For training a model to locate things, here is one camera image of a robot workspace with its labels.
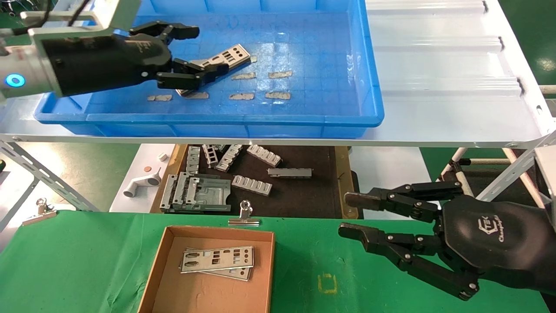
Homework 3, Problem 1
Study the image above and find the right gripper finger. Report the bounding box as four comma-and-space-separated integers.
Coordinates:
344, 181, 464, 223
338, 223, 480, 301

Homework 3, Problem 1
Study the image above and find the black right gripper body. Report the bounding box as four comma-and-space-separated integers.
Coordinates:
434, 195, 556, 296

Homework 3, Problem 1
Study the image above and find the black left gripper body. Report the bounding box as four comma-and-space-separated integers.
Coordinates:
41, 34, 174, 97

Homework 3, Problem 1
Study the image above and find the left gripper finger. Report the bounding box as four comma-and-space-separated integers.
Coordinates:
156, 58, 229, 92
129, 21, 200, 44

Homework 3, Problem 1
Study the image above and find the silver perforated shield plate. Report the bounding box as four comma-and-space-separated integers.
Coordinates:
176, 43, 252, 97
180, 246, 255, 273
185, 248, 253, 281

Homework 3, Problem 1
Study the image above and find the white pipe elbow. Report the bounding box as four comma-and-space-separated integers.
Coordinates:
123, 167, 162, 198

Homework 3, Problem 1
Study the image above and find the pile of metal parts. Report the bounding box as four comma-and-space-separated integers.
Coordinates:
150, 145, 361, 220

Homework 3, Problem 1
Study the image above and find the blue plastic tray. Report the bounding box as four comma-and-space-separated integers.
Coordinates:
34, 0, 385, 139

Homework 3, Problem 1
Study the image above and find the brown cardboard box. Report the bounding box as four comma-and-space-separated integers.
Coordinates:
137, 225, 275, 313

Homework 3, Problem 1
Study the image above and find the grey perforated shelf leg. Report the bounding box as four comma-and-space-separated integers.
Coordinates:
476, 130, 556, 203
0, 141, 100, 212

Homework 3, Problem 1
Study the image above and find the grey metal bar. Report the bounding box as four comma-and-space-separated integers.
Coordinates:
267, 168, 313, 179

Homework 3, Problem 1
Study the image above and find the grey ribbed metal part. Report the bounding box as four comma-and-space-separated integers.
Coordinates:
232, 175, 273, 196
246, 145, 283, 167

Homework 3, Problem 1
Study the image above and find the grey sheet metal chassis plate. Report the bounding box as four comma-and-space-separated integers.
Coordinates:
160, 173, 232, 213

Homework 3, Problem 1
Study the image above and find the white shelf panel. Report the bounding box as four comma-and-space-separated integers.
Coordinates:
0, 0, 556, 146

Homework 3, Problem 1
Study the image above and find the silver binder clip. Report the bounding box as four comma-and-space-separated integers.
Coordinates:
22, 198, 58, 226
228, 200, 261, 226

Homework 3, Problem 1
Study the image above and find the green table cloth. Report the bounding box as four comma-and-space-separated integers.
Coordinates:
0, 210, 556, 313

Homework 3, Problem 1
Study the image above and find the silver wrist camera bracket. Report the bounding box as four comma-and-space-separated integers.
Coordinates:
20, 0, 142, 48

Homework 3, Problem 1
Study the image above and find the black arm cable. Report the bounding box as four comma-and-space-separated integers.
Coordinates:
13, 0, 94, 35

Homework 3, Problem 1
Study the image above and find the white pipe rack frame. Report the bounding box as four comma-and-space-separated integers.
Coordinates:
437, 147, 548, 209

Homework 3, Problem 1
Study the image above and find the white shelf post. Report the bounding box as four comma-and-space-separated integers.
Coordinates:
535, 146, 556, 229

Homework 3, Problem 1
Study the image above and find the grey slotted metal bracket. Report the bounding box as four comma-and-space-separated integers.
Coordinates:
202, 145, 220, 169
186, 146, 201, 174
216, 145, 244, 173

